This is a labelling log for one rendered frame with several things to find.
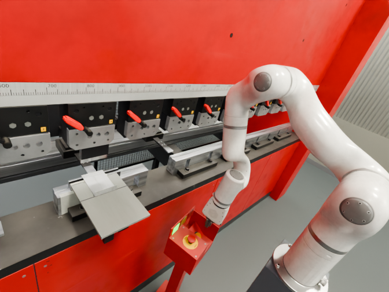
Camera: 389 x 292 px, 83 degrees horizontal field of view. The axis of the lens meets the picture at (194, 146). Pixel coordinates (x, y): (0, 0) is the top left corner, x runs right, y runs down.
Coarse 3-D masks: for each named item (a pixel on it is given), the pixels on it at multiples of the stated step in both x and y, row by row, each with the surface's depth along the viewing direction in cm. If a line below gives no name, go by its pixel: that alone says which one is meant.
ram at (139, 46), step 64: (0, 0) 44; (64, 0) 51; (128, 0) 60; (192, 0) 73; (256, 0) 94; (320, 0) 130; (0, 64) 49; (64, 64) 58; (128, 64) 70; (192, 64) 88; (256, 64) 120; (320, 64) 186
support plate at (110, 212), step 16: (112, 176) 92; (80, 192) 80; (112, 192) 84; (128, 192) 86; (96, 208) 76; (112, 208) 78; (128, 208) 80; (144, 208) 82; (96, 224) 71; (112, 224) 73; (128, 224) 74
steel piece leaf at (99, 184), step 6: (102, 174) 91; (90, 180) 86; (96, 180) 87; (102, 180) 88; (108, 180) 89; (90, 186) 84; (96, 186) 85; (102, 186) 85; (108, 186) 86; (114, 186) 84; (96, 192) 80; (102, 192) 82
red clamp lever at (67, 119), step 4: (64, 116) 62; (68, 116) 63; (64, 120) 62; (68, 120) 62; (72, 120) 63; (68, 124) 63; (72, 124) 63; (76, 124) 64; (80, 124) 66; (76, 128) 65; (80, 128) 66; (84, 128) 67; (88, 128) 69; (88, 132) 68; (92, 132) 69
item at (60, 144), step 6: (60, 138) 100; (60, 144) 97; (66, 144) 96; (60, 150) 96; (66, 150) 95; (72, 150) 96; (78, 150) 98; (66, 156) 95; (72, 156) 97; (78, 156) 96; (84, 168) 91; (90, 168) 92
